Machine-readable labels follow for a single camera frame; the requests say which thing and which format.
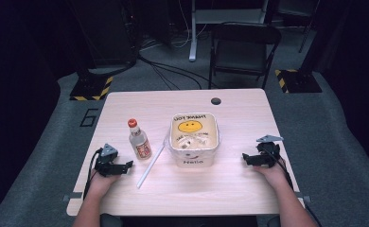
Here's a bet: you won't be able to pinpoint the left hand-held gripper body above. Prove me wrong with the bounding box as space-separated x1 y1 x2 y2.
94 143 124 178

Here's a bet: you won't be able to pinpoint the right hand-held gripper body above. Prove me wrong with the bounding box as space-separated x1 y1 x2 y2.
255 134 285 168

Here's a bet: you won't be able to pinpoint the white drinking straw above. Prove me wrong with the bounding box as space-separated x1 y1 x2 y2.
136 144 166 190

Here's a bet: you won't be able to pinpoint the clear bottle with orange cap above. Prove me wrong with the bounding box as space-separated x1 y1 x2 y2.
127 117 153 161

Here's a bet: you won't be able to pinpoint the small white trash bin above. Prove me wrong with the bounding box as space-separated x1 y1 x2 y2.
167 112 220 169

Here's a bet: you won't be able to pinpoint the smiley print plastic bag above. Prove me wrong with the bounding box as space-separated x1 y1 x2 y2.
163 112 222 159

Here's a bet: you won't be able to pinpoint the person's right hand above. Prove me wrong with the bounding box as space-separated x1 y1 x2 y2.
253 157 290 191

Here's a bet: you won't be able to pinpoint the person's left hand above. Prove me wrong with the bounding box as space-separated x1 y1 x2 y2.
88 168 122 198

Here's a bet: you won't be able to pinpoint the black yellow striped stand base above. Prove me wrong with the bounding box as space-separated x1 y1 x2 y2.
273 68 323 95
68 75 114 102

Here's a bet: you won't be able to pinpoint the black folding chair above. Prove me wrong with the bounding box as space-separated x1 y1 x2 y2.
207 21 283 91

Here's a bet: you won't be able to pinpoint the black cabinet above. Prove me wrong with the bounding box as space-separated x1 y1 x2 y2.
66 0 141 69

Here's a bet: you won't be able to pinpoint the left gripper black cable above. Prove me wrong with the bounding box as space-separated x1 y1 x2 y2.
82 148 104 201

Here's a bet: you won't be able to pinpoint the black floor cables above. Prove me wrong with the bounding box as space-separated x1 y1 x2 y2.
87 31 220 91

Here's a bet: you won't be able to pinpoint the white desk frame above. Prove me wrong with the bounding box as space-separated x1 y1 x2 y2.
187 0 271 62

